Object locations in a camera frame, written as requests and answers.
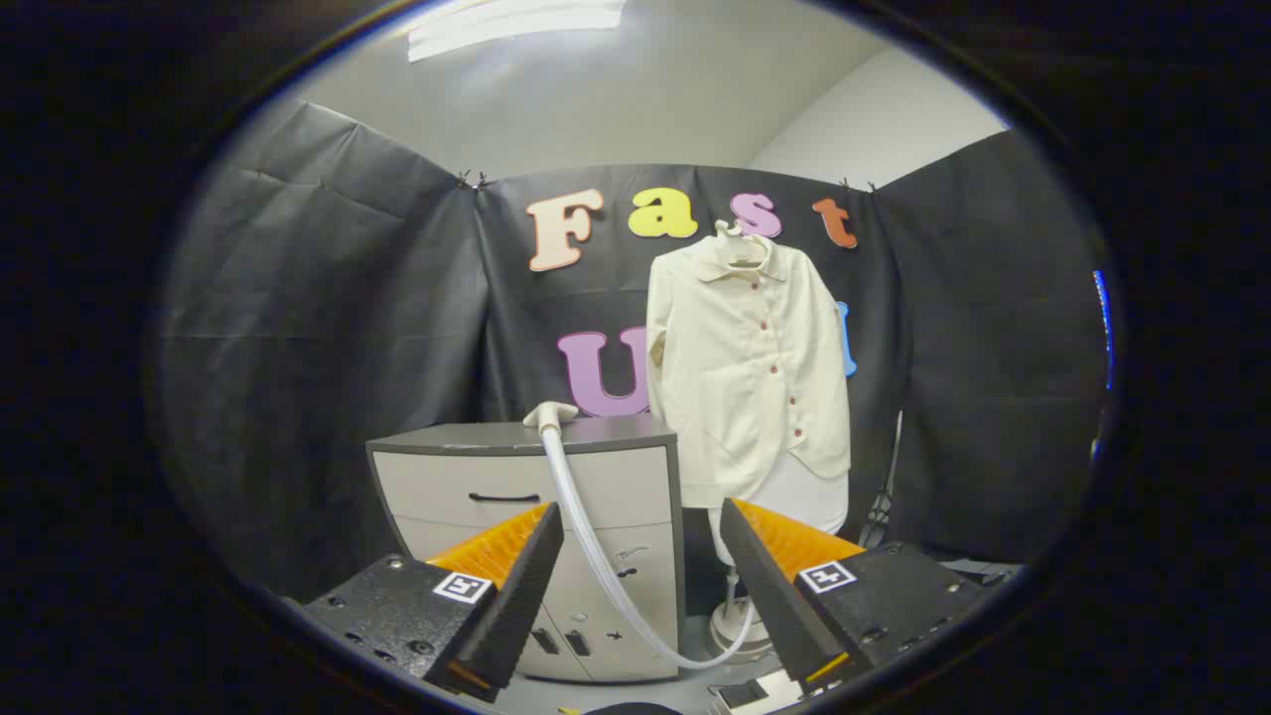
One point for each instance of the white garment steamer head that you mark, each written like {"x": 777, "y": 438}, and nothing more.
{"x": 549, "y": 412}

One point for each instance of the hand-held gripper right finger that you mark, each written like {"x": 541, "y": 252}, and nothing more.
{"x": 770, "y": 596}

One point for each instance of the white plastic clothes hanger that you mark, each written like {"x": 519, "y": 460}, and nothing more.
{"x": 741, "y": 260}

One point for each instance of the black backdrop cloth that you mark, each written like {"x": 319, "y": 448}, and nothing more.
{"x": 328, "y": 328}

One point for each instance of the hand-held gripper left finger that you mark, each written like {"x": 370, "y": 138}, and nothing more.
{"x": 516, "y": 596}

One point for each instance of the grey drawer cabinet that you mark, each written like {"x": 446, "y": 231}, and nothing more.
{"x": 447, "y": 487}

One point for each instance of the cream button-up shirt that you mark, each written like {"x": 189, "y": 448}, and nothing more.
{"x": 735, "y": 397}

